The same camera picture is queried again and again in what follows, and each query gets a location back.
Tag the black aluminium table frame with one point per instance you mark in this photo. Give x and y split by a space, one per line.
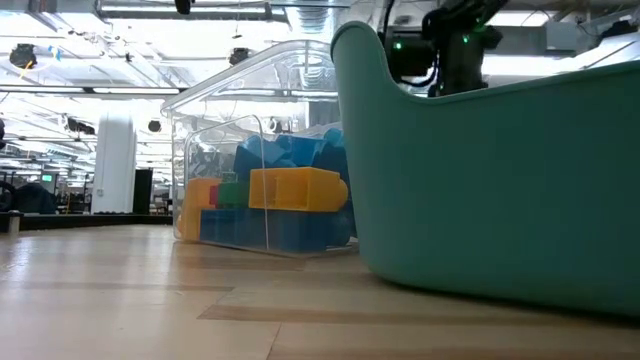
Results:
95 221

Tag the clear plastic container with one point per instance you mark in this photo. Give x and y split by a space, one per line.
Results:
260 75

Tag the blue brick with pale window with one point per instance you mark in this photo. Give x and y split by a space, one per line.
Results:
300 150

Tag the green exit sign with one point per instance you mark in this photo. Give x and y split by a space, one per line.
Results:
47 177

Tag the ribbed vertical air duct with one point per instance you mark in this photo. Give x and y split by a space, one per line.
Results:
312 20

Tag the large yellow toy brick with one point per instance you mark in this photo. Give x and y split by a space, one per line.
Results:
197 207

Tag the small black ceiling lamp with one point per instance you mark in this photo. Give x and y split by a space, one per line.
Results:
154 126

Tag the dark chair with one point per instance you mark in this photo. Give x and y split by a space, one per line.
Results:
35 199

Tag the grey ceiling pipe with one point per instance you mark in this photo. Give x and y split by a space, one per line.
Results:
225 12

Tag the long ceiling light strip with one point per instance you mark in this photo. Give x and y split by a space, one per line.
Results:
135 91

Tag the orange-yellow toy brick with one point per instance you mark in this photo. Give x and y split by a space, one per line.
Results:
295 189

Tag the green toy brick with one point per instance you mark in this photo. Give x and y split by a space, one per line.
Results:
233 194

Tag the teal plastic bin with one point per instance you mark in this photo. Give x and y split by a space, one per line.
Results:
500 200

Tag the white pillar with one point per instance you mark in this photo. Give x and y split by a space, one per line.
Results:
114 165

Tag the black upright panel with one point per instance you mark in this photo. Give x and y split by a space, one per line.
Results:
143 192

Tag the red toy brick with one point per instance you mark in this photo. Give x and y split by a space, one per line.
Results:
214 195

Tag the large blue toy brick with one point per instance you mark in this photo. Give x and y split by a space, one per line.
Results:
295 231

